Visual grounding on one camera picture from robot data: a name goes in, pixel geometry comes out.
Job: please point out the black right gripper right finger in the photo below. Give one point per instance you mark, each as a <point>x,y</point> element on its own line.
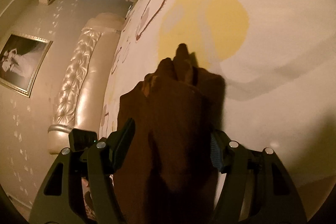
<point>257,187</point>

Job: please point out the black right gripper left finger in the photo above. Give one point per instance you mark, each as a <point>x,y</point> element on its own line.
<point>78,188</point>

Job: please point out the dark brown plaid sweater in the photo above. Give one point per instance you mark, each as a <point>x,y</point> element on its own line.
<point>167,175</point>

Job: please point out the patterned floor rug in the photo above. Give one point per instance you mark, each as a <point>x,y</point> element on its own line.
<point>88,203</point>

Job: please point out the cream tufted leather headboard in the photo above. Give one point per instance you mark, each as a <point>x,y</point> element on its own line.
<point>79,103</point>

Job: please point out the framed wedding photo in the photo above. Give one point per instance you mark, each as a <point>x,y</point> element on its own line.
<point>21,58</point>

